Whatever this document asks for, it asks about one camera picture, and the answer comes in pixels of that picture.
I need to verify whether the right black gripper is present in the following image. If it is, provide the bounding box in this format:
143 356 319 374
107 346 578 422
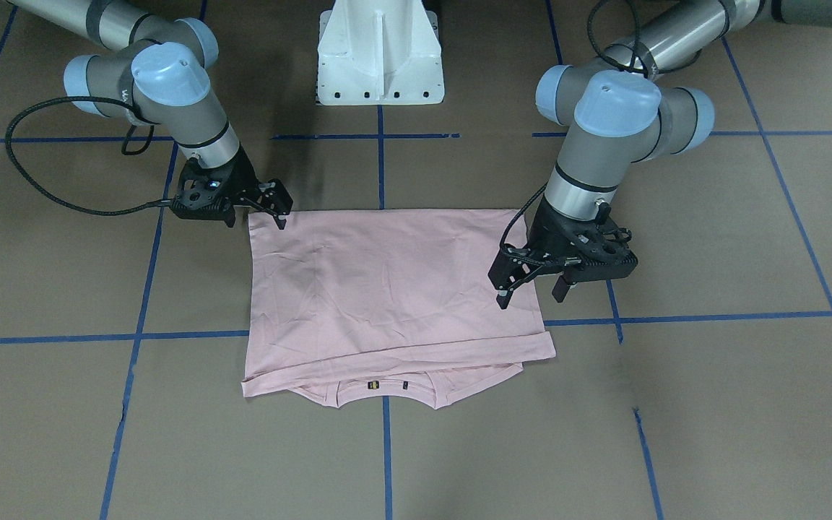
170 147 293 230

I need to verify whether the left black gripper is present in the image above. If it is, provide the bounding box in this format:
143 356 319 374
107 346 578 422
488 196 638 310

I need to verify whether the pink Snoopy t-shirt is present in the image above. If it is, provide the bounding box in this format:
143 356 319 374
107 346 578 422
241 209 555 410

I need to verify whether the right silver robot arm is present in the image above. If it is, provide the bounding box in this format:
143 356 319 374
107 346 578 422
4 1 293 228

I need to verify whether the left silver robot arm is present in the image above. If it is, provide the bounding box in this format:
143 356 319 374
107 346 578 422
488 1 832 309

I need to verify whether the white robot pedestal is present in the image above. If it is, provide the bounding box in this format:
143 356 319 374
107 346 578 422
315 1 446 106

